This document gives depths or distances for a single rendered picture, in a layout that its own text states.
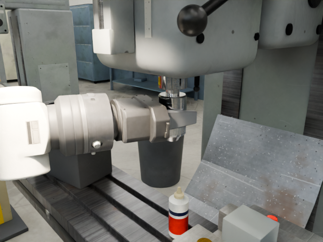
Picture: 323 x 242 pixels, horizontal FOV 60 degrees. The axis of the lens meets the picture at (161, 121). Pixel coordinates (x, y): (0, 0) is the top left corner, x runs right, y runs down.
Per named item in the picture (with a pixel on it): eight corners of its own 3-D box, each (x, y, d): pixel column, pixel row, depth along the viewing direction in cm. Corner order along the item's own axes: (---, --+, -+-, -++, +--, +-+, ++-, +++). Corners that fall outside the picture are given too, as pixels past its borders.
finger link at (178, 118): (194, 125, 47) (159, 129, 44) (195, 106, 46) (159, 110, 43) (199, 128, 45) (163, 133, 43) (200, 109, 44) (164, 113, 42)
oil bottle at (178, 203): (178, 243, 56) (180, 195, 52) (164, 233, 58) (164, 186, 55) (192, 233, 58) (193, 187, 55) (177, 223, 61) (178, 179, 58)
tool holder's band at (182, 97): (165, 104, 43) (165, 98, 43) (154, 98, 47) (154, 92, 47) (192, 102, 45) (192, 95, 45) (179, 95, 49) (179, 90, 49)
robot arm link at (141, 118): (171, 96, 39) (83, 104, 35) (169, 159, 42) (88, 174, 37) (142, 82, 50) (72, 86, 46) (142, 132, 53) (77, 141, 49)
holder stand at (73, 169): (80, 190, 74) (73, 118, 68) (33, 167, 86) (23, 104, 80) (112, 172, 83) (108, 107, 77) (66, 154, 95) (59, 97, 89)
